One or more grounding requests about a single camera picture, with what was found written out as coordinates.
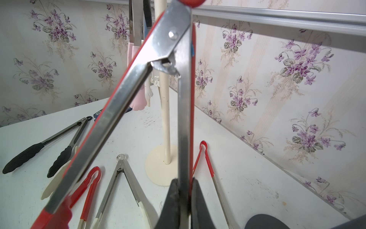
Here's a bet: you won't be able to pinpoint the red steel tongs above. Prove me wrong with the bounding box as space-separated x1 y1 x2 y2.
32 1 203 229

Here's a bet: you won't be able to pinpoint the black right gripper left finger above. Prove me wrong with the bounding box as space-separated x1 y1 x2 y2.
155 178 180 229

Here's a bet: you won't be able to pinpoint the black steel tongs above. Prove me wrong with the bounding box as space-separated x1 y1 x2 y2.
2 115 93 178

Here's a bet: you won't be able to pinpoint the white utensil rack stand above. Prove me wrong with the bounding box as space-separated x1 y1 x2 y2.
144 0 179 187

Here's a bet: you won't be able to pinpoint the dark grey utensil rack stand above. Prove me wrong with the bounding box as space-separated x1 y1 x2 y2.
245 214 289 229

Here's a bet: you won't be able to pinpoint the steel cream-tipped tongs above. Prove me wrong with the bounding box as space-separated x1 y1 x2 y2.
91 154 155 229
41 160 71 200

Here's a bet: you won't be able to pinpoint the blue handled cream tongs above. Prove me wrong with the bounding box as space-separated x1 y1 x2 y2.
143 0 153 38

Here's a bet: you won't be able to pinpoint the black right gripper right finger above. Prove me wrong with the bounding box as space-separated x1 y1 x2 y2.
191 178 215 229

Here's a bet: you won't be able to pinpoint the red handled tongs front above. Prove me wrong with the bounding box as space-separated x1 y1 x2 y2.
68 166 103 229

